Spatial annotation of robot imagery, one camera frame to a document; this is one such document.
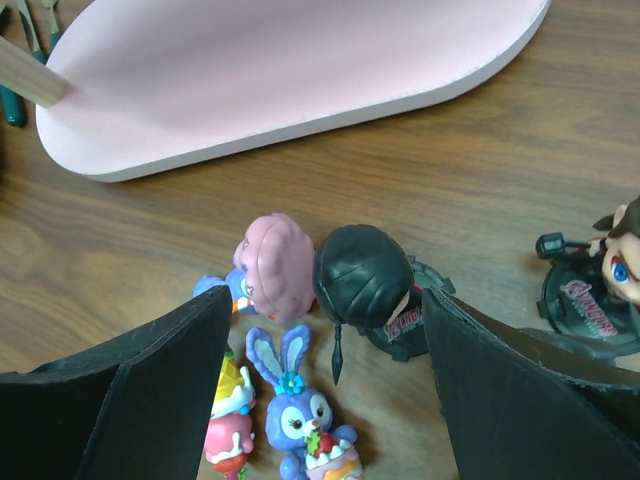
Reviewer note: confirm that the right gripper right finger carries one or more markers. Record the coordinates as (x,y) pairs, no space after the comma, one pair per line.
(519,405)

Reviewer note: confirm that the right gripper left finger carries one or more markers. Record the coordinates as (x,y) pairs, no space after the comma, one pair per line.
(134,407)

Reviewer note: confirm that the brown haired hero figure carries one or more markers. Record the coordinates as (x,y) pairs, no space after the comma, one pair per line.
(591,292)

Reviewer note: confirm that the black haired red figure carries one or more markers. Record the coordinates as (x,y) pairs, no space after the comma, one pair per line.
(362,278)

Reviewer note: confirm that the pink three-tier shelf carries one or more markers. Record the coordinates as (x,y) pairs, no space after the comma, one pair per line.
(134,88)

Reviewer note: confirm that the ice cream cone bear toy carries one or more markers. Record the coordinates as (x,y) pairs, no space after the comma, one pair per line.
(230,438)

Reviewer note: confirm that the purple bunny with cake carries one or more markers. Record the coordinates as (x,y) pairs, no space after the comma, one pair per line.
(299,417)

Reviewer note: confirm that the purple bunny pink cotton candy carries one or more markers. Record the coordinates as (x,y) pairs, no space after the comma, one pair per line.
(272,272)

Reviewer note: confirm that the gold fork green handle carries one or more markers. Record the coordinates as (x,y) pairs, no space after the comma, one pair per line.
(12,104)

